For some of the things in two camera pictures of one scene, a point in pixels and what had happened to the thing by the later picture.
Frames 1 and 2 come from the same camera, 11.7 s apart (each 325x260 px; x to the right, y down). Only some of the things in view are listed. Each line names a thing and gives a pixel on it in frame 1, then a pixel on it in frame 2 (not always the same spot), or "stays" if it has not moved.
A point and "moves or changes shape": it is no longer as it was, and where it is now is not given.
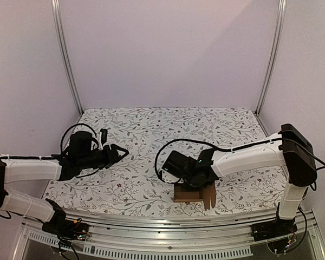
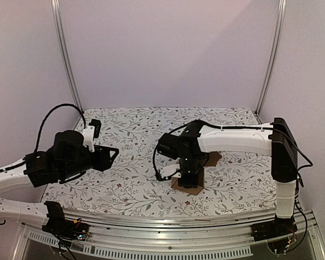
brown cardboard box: x=207 y=194 moves or changes shape
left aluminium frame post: x=56 y=17 stays
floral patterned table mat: x=135 y=183 stays
